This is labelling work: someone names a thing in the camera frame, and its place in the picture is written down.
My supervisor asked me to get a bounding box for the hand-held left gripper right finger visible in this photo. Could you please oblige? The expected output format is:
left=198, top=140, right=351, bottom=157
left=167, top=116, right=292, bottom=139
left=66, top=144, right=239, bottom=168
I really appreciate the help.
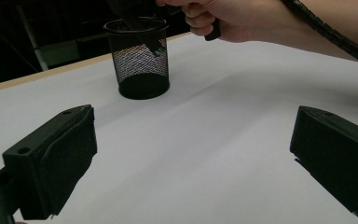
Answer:
left=289, top=105, right=358, bottom=220

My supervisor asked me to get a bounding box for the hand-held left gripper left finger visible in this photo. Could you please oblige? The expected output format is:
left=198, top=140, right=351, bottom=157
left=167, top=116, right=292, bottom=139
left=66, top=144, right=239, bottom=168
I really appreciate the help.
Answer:
left=2, top=105, right=98, bottom=220

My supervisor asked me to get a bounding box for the black comb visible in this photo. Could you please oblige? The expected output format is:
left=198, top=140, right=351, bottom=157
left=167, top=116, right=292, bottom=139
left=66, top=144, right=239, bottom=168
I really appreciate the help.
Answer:
left=117, top=0, right=164, bottom=58

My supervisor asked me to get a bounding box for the black mesh pen holder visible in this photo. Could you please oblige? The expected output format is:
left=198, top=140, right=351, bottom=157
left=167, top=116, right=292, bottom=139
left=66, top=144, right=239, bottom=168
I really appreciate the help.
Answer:
left=103, top=17, right=172, bottom=101

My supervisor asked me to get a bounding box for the white table sheet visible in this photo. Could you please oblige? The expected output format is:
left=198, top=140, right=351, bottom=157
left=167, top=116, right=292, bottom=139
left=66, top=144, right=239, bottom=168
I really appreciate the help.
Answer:
left=0, top=32, right=358, bottom=224

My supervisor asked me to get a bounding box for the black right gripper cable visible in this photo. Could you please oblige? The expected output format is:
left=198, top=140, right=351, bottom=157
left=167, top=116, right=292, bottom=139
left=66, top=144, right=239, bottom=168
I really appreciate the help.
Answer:
left=281, top=0, right=358, bottom=71

